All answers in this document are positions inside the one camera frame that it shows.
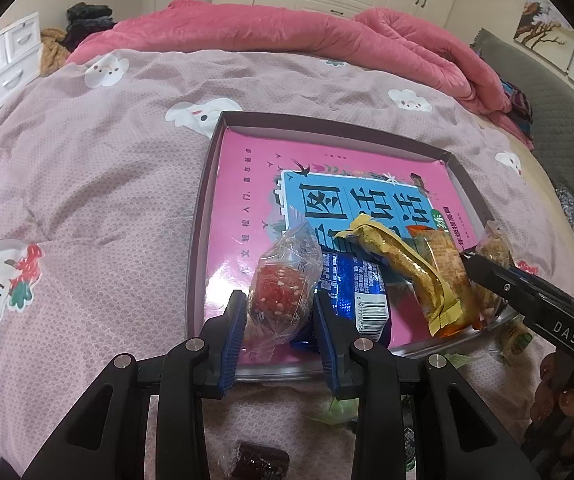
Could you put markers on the clear packet of nut candy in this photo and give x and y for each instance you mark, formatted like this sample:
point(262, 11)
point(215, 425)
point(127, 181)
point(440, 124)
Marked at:
point(497, 247)

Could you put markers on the pale green snack packet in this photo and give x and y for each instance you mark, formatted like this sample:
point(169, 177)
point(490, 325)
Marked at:
point(514, 340)

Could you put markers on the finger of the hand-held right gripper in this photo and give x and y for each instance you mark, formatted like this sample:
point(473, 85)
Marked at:
point(547, 289)
point(497, 282)

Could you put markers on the red candied fruit clear wrapper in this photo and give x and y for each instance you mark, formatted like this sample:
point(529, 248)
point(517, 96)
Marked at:
point(279, 292)

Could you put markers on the orange snack packet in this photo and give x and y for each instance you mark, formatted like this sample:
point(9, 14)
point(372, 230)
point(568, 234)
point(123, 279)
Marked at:
point(447, 265)

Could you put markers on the pile of dark clothes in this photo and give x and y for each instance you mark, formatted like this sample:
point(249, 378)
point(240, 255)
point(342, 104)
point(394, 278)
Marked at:
point(87, 22)

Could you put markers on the grey padded headboard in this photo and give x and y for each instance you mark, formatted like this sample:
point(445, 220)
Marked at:
point(557, 120)

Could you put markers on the yellow snack packet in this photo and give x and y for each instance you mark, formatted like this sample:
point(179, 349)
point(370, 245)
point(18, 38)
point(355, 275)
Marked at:
point(407, 265)

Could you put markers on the pink and blue book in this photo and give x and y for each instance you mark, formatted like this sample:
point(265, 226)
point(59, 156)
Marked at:
point(252, 195)

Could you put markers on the shallow grey cardboard box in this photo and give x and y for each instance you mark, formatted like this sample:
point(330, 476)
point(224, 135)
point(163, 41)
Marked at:
point(207, 200)

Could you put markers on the tree wall painting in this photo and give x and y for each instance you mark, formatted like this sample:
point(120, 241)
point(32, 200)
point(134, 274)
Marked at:
point(557, 30)

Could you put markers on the blue foil snack packet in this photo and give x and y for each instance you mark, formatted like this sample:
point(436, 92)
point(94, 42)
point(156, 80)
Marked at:
point(362, 290)

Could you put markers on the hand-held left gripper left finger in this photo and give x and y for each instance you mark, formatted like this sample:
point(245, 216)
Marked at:
point(232, 345)

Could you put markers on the pink fleece blanket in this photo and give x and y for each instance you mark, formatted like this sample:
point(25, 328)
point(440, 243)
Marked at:
point(267, 30)

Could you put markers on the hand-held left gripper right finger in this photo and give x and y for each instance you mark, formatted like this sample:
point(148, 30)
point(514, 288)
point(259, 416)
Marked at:
point(329, 350)

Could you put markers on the brown fluffy cloth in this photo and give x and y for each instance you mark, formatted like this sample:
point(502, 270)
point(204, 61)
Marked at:
point(53, 52)

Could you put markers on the small dark wrapped candy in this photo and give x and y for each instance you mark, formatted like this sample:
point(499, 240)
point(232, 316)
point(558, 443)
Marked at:
point(259, 460)

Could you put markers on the person's right hand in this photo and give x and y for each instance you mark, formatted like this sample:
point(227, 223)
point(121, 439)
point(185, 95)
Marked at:
point(552, 400)

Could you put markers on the colourful striped cloth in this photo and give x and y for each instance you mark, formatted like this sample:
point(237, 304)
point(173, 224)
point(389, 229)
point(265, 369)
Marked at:
point(517, 107)

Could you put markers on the white plastic drawer cabinet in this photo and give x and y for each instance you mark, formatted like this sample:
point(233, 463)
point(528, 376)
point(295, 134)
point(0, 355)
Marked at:
point(2, 65)

